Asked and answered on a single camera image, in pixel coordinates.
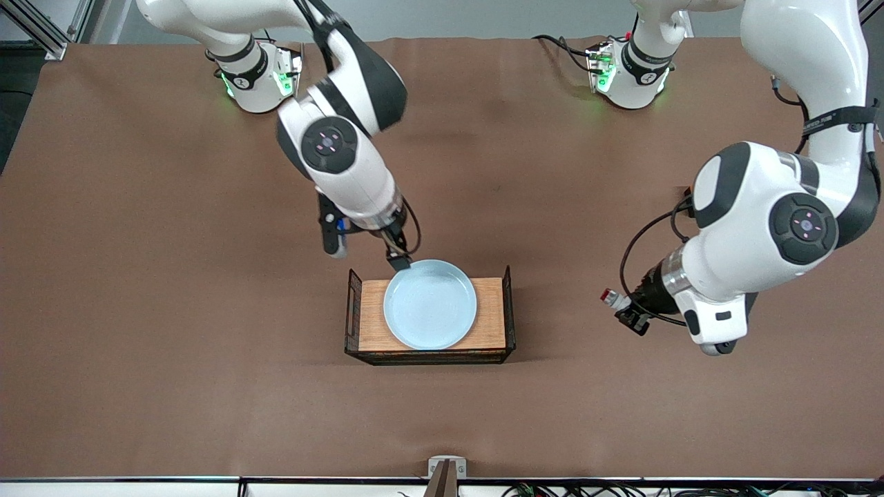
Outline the aluminium camera post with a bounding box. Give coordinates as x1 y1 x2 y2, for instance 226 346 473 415
423 461 458 497

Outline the aluminium corner bracket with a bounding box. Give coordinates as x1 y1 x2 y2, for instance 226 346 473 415
427 455 468 479

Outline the black wire tray wooden base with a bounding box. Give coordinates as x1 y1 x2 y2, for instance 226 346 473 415
344 266 517 367

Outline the light blue ceramic plate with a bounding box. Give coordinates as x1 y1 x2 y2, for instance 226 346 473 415
383 259 479 351

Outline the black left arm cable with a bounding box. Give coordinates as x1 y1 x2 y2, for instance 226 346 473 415
619 197 695 327

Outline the black arm base cable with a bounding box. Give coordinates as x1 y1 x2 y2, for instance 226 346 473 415
532 33 596 74

